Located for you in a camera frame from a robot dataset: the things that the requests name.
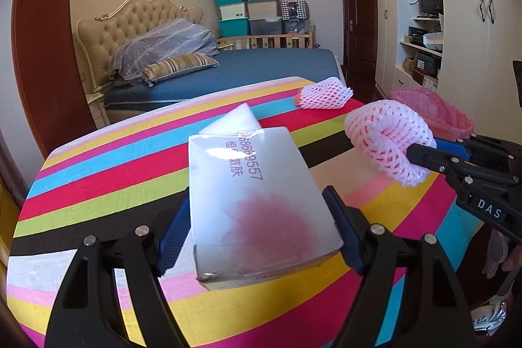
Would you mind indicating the person's right hand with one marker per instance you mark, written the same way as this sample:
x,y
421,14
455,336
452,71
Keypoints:
x,y
498,254

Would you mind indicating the beige tufted headboard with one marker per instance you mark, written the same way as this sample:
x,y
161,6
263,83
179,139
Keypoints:
x,y
122,22

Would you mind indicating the white wardrobe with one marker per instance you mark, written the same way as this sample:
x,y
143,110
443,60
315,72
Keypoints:
x,y
481,66

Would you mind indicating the white plastic storage box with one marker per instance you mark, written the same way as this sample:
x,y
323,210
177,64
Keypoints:
x,y
233,11
263,9

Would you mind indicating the grey striped pillow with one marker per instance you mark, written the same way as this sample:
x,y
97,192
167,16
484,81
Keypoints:
x,y
171,42

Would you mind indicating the silver shiny object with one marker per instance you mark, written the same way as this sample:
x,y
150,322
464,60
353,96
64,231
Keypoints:
x,y
489,315

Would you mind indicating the black shelf box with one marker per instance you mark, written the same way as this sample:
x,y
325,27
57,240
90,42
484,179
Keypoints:
x,y
418,35

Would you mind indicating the white cardboard box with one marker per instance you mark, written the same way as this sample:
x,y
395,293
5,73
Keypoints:
x,y
253,209

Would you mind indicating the cream nightstand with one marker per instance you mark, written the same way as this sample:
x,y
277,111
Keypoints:
x,y
97,109

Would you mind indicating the black-white checked bag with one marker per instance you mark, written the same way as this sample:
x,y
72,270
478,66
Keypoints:
x,y
294,9

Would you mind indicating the bin with pink bag liner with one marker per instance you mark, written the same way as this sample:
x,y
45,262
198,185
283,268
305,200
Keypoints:
x,y
428,107

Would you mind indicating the wooden crib rail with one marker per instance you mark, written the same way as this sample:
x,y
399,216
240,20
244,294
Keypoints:
x,y
265,40

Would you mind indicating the dark wooden door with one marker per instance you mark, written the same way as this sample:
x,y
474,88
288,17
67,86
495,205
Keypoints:
x,y
361,26

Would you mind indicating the reddish-brown wooden door frame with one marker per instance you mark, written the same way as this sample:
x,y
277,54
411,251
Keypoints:
x,y
45,26

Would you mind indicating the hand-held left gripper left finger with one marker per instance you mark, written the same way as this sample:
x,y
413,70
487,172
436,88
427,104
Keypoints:
x,y
173,234

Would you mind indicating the dark blue safe box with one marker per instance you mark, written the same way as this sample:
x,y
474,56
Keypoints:
x,y
426,64

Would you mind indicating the colourful striped tablecloth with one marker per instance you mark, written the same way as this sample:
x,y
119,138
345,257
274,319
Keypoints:
x,y
102,176

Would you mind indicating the grey clear storage box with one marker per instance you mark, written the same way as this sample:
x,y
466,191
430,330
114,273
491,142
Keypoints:
x,y
265,26

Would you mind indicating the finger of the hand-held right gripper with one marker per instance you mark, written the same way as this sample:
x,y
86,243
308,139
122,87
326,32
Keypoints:
x,y
424,158
448,146

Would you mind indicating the bed with blue sheet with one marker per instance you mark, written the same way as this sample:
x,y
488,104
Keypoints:
x,y
265,66

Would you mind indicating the pink foam fruit net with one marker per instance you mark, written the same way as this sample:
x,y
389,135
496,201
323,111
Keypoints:
x,y
383,128
326,95

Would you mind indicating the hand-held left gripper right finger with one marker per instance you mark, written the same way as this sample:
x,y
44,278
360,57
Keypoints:
x,y
346,236

